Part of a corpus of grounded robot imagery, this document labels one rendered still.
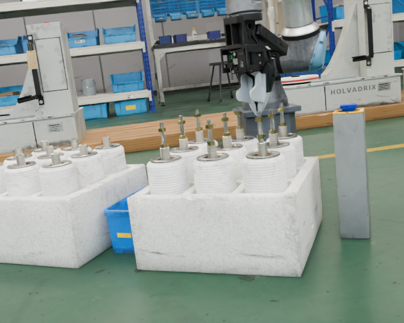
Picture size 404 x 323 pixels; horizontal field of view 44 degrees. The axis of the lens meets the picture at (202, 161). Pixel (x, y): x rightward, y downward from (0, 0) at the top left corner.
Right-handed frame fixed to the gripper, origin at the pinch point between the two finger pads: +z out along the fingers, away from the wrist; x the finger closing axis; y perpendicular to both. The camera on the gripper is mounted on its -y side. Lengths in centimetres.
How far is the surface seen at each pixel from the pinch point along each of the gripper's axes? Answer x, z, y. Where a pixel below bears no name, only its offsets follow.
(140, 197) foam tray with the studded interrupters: -22.1, 17.2, 19.0
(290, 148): 0.8, 10.7, -9.5
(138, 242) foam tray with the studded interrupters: -23.6, 28.2, 20.3
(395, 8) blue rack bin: -189, -52, -538
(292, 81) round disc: -114, 6, -187
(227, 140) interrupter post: -13.8, 8.0, -4.1
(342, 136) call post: 8.9, 9.6, -19.2
